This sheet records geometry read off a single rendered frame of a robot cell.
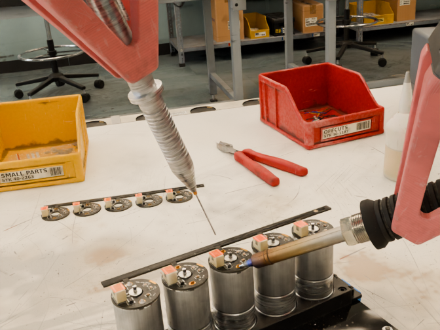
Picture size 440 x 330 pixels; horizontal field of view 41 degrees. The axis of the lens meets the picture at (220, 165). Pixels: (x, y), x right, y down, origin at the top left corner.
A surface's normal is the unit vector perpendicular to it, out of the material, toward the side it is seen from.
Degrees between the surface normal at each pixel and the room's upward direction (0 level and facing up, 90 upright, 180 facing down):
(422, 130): 108
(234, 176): 0
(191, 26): 90
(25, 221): 0
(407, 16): 90
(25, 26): 90
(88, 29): 104
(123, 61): 99
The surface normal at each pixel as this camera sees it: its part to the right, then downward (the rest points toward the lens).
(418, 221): -0.34, 0.51
